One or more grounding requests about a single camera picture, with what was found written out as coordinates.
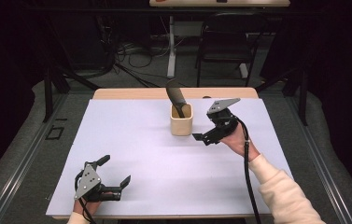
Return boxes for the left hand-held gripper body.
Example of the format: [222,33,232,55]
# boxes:
[73,161,123,203]

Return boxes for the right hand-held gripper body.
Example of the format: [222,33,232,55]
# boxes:
[204,97,242,147]

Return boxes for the beige square cup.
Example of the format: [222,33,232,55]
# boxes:
[169,102,194,137]

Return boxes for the black spatula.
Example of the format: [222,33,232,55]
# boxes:
[165,77,188,119]

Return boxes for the person's right hand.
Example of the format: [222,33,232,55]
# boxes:
[220,122,260,163]

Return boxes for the person's left hand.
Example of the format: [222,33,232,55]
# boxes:
[73,200,104,217]

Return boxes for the white table mat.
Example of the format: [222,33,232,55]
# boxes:
[45,97,294,217]

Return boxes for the black folding chair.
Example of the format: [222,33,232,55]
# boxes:
[194,11,270,89]

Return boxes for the black metal stand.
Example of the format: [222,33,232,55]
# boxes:
[255,65,309,127]
[42,60,101,124]

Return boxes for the wooden table with white legs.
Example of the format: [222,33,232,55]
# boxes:
[148,0,291,79]

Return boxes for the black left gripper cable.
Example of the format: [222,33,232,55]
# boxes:
[74,170,99,224]

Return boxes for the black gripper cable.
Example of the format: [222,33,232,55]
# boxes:
[74,170,99,224]
[233,115,262,224]

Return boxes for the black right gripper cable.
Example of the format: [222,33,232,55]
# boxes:
[233,115,262,224]

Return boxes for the metal floor rail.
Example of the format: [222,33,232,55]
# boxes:
[0,92,69,224]
[285,92,352,224]

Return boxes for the bundle of floor cables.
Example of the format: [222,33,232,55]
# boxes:
[97,15,190,89]

